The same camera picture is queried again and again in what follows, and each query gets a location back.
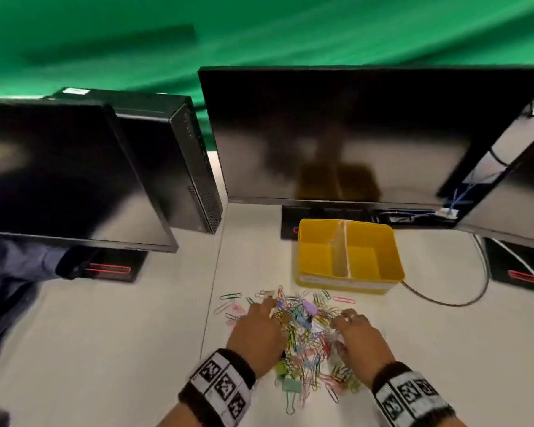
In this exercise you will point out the black monitor stand base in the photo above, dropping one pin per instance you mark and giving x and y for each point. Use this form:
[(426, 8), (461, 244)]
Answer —
[(503, 262), (115, 266)]

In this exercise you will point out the person's left hand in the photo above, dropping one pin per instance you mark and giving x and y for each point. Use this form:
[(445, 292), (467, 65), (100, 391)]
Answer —
[(258, 337)]

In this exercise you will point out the yellow divided plastic bin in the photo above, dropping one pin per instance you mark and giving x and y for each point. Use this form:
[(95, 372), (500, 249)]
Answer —
[(365, 262)]

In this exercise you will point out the black wristband with markers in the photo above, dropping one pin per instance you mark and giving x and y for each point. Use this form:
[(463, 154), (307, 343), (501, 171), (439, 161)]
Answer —
[(218, 382), (409, 395)]

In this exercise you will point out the pile of colorful clips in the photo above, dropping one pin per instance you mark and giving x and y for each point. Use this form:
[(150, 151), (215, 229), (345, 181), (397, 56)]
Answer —
[(309, 342)]

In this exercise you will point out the black computer monitor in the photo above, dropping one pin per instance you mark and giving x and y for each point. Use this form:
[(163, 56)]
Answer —
[(516, 195), (49, 173), (338, 128)]

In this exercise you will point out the black desktop computer tower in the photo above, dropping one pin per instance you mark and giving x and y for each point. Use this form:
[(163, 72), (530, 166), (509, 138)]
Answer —
[(191, 173)]

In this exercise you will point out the person's right hand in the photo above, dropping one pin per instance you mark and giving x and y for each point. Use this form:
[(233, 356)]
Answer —
[(365, 346)]

